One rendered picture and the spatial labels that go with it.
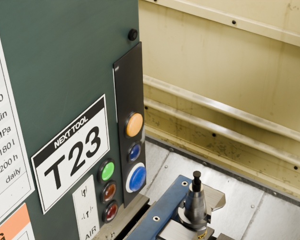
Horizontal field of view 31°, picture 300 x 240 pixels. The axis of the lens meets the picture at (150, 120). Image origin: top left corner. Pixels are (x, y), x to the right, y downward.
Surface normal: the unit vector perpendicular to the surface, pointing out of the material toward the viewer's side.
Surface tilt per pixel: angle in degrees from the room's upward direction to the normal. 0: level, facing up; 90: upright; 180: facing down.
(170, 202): 0
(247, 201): 24
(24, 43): 90
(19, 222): 90
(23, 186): 90
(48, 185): 90
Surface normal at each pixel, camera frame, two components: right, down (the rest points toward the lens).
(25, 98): 0.84, 0.34
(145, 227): -0.02, -0.76
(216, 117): -0.54, 0.55
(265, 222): -0.24, -0.47
